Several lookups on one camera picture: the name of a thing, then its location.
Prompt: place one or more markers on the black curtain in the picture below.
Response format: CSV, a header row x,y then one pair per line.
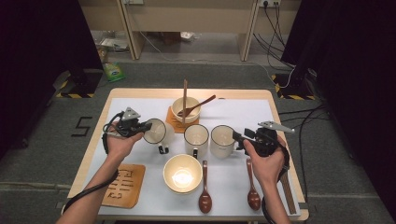
x,y
37,62
358,77

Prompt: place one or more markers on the brown wooden spoon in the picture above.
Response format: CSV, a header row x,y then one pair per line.
x,y
253,197
205,202
199,105

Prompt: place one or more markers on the white ribbed black-rimmed mug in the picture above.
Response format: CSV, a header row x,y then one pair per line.
x,y
162,133
222,140
196,137

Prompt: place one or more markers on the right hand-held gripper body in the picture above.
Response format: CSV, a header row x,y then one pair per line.
x,y
266,140

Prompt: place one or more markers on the small white packet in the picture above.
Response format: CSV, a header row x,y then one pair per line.
x,y
186,35

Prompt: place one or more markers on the clear plastic bag clutter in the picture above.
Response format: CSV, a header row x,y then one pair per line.
x,y
113,43

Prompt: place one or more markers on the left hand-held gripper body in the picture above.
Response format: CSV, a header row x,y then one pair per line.
x,y
129,124

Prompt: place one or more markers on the beige wooden desk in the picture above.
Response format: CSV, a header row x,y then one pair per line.
x,y
186,18

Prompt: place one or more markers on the white wall socket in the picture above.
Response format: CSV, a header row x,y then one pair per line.
x,y
269,2

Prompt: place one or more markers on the person's left hand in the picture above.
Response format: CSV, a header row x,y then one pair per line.
x,y
121,146

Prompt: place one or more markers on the green plastic packet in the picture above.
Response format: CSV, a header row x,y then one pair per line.
x,y
114,72

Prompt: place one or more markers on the grey metal table bracket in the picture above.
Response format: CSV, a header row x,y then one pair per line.
x,y
309,207

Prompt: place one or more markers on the brown wooden chopstick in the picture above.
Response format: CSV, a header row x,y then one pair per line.
x,y
185,93

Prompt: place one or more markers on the person's right hand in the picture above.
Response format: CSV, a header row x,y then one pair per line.
x,y
267,168

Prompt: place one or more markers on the square wooden cutout coaster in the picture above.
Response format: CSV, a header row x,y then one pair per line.
x,y
130,193
172,124

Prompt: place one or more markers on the black hazard-striped stand base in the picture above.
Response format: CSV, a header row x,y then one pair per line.
x,y
84,85
292,85

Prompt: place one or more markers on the white table mat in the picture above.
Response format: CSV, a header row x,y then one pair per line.
x,y
134,102

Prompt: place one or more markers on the cream ceramic bowl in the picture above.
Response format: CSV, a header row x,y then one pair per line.
x,y
177,116
183,193
182,174

